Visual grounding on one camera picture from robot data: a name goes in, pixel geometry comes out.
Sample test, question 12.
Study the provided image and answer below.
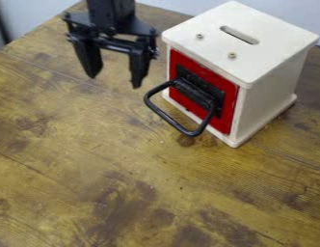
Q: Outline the metal screw front top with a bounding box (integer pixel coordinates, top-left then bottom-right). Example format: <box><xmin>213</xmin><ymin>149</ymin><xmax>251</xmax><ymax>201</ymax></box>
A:
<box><xmin>229</xmin><ymin>53</ymin><xmax>237</xmax><ymax>59</ymax></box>

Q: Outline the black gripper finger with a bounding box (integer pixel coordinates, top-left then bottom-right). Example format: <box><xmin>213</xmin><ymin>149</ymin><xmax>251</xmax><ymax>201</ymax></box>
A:
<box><xmin>72</xmin><ymin>37</ymin><xmax>104</xmax><ymax>78</ymax></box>
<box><xmin>129</xmin><ymin>38</ymin><xmax>152</xmax><ymax>89</ymax></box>

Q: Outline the white wooden box cabinet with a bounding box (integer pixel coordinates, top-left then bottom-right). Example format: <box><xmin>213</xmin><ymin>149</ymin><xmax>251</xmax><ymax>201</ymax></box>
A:
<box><xmin>161</xmin><ymin>1</ymin><xmax>319</xmax><ymax>148</ymax></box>

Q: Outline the black metal drawer handle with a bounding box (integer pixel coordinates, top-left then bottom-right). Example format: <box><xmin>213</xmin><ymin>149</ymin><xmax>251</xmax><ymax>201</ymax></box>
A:
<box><xmin>144</xmin><ymin>65</ymin><xmax>225</xmax><ymax>137</ymax></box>

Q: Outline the red drawer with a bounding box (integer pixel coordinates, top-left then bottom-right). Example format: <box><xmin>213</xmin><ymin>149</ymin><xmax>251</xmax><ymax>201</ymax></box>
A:
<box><xmin>169</xmin><ymin>49</ymin><xmax>239</xmax><ymax>134</ymax></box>

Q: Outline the metal screw near slot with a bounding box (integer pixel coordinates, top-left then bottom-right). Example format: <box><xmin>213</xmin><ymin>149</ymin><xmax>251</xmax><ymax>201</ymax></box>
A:
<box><xmin>196</xmin><ymin>34</ymin><xmax>204</xmax><ymax>40</ymax></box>

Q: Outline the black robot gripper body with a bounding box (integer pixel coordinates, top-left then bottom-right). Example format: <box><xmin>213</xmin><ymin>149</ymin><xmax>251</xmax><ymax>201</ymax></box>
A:
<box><xmin>62</xmin><ymin>0</ymin><xmax>160</xmax><ymax>58</ymax></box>

